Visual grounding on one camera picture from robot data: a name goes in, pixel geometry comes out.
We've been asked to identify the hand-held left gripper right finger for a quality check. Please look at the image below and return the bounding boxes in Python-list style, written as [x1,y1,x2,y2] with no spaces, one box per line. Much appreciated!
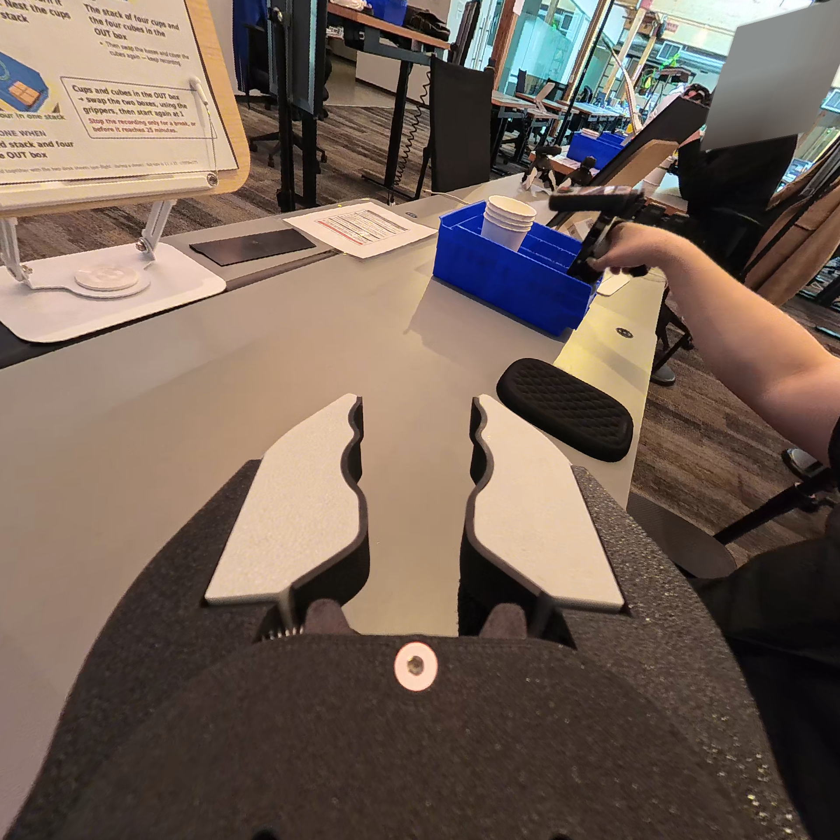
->
[462,394,626,613]

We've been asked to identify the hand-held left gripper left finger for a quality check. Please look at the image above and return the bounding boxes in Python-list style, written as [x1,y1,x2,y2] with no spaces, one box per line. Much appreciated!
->
[205,394,370,606]

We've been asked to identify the blue plastic bin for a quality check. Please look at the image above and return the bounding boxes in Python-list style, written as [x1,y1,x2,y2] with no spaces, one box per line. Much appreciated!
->
[567,130,626,166]
[432,200,601,337]

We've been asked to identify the person's right forearm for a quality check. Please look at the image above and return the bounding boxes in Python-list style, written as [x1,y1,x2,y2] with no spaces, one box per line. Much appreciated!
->
[659,239,840,467]

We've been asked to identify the person's right hand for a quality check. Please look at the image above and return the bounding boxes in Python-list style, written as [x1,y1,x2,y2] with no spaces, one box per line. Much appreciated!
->
[591,222,685,278]

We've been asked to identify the black wrist rest pad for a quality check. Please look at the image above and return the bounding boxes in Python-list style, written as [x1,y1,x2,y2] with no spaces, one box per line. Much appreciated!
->
[497,357,635,463]

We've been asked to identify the black office chair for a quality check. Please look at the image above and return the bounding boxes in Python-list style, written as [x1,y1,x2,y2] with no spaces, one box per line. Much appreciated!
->
[626,469,840,580]
[244,23,329,168]

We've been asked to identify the black chair back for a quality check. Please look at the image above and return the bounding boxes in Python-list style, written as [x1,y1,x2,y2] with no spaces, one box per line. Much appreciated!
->
[430,58,494,194]

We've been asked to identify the black metal stand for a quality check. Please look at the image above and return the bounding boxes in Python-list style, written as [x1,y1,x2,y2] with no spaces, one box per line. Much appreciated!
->
[653,289,695,387]

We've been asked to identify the tan coat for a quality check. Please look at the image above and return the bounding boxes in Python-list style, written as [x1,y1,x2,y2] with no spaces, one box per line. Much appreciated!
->
[745,147,840,309]

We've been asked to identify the paper sheet in plastic sleeve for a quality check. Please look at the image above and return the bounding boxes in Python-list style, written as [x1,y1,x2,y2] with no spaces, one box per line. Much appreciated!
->
[283,202,439,259]

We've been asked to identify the instruction sheet on stand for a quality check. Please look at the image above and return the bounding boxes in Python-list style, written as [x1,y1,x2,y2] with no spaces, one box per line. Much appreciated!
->
[0,0,252,343]

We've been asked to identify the black flat strip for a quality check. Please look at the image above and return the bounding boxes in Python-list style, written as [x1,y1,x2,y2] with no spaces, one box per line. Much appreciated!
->
[189,228,317,266]

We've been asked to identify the wooden desk with black legs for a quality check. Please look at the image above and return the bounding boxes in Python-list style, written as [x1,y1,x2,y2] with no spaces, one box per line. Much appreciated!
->
[327,2,454,198]

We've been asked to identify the dark panel on black stand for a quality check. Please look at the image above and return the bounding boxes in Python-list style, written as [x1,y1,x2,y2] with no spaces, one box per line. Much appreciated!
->
[268,0,329,212]

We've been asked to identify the black coiled cable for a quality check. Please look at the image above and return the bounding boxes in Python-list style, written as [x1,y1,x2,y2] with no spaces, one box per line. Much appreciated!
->
[392,105,434,194]

